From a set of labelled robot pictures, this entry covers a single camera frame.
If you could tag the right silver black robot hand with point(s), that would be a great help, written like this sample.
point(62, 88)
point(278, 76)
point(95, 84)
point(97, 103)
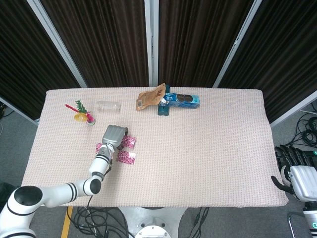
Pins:
point(305, 183)

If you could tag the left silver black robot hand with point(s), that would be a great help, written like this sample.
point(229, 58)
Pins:
point(114, 135)

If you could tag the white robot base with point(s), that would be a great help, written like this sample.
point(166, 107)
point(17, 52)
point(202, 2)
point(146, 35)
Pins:
point(152, 223)

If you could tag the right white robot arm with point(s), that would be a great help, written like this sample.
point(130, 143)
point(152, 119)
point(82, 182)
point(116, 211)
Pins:
point(310, 220)

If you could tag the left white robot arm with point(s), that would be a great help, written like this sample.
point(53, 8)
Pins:
point(97, 166)

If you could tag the black electronic box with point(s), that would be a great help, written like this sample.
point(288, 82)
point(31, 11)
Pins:
point(310, 157)

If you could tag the clear plastic cup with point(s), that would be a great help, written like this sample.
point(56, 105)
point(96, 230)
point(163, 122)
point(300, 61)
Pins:
point(107, 106)

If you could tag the colourful toy flower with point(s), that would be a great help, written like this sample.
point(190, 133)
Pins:
point(81, 115)

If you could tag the brown snack pouch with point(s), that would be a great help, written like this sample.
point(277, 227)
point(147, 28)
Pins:
point(148, 98)

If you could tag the teal plastic block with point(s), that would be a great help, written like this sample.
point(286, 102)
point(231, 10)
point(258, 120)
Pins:
point(163, 111)

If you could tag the beige woven tablecloth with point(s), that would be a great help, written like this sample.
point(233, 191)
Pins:
point(185, 153)

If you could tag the blue cookie box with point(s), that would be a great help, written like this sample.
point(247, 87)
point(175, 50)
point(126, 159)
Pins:
point(184, 100)

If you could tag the dark fabric partition panel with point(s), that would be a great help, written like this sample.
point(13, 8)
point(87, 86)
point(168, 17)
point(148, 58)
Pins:
point(280, 57)
point(22, 54)
point(99, 42)
point(198, 42)

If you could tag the yellow floor tape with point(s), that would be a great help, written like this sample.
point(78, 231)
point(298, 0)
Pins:
point(67, 223)

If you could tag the grey metal frame leg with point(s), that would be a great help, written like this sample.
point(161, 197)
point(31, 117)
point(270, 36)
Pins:
point(291, 223)

